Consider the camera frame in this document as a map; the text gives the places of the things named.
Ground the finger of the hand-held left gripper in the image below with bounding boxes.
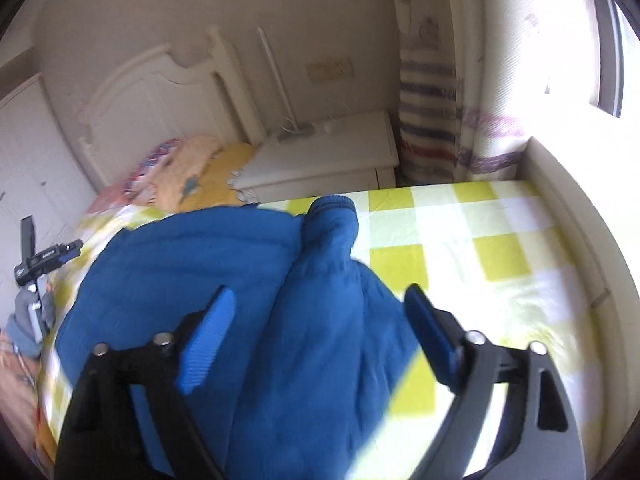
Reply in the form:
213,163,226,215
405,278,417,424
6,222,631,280
53,240,84,265

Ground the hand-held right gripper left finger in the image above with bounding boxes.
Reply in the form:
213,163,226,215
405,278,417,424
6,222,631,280
54,285,237,480

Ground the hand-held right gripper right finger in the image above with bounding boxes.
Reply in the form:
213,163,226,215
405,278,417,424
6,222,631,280
404,284,587,480

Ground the blue quilted jacket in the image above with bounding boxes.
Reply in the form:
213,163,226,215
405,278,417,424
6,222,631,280
55,195,441,480

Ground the person's left hand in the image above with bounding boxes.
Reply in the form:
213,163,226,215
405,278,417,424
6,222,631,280
11,290,55,342

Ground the white wardrobe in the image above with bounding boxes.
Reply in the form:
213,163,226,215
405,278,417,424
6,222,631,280
0,72,98,261

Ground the colourful floral pillow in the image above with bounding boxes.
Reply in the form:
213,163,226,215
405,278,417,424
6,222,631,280
122,139,183,196

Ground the yellow floral bedsheet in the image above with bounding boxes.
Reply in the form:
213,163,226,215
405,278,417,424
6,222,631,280
0,185,131,461

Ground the beige printed pillow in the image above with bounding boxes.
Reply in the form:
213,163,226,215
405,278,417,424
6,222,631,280
155,135,223,211

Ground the white wooden headboard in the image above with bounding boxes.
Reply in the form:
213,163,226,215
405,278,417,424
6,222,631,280
80,27,266,188

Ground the yellow pillow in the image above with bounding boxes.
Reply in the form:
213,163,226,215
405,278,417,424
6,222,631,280
200,142,256,208

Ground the beige window ledge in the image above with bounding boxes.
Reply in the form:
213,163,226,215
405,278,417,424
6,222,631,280
520,135,640,411

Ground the white nightstand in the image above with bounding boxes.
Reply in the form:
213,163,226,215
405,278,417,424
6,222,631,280
232,110,399,205

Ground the printed striped curtain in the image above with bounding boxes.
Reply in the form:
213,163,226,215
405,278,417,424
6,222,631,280
390,0,531,186

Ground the white pole lamp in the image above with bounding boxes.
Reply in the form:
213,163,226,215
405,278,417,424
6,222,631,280
257,27,313,142

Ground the dark framed window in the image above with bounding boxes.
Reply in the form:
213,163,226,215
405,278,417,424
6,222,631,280
540,0,640,118

